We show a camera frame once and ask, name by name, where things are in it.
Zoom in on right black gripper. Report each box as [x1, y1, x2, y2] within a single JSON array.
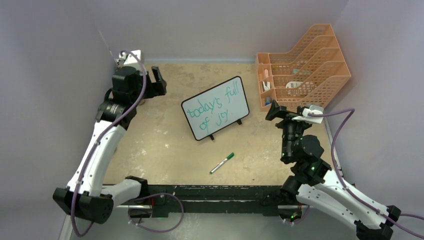
[[264, 99, 308, 160]]

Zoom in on white whiteboard with black frame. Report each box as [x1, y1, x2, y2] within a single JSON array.
[[181, 76, 250, 141]]

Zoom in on white marker with green cap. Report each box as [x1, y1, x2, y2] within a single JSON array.
[[209, 152, 235, 174]]

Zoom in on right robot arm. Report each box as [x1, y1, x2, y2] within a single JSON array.
[[265, 100, 401, 240]]

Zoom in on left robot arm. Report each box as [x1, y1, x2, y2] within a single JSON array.
[[52, 66, 167, 224]]

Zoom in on blue capped small bottle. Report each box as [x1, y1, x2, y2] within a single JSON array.
[[264, 96, 272, 106]]

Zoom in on white stapler in organizer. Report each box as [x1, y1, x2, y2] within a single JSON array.
[[261, 81, 271, 92]]

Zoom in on orange plastic file organizer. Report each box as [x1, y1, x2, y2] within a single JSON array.
[[255, 23, 352, 112]]

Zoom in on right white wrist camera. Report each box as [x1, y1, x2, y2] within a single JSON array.
[[292, 104, 324, 124]]

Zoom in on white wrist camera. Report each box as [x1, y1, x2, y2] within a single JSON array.
[[115, 49, 145, 71], [292, 104, 324, 124]]

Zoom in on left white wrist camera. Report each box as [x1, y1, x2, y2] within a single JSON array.
[[115, 49, 145, 71]]

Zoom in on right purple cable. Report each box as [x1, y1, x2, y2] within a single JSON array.
[[283, 107, 424, 239]]

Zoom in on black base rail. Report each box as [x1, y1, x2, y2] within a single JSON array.
[[126, 184, 308, 221]]

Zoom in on aluminium frame rail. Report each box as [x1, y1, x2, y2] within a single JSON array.
[[58, 184, 369, 240]]

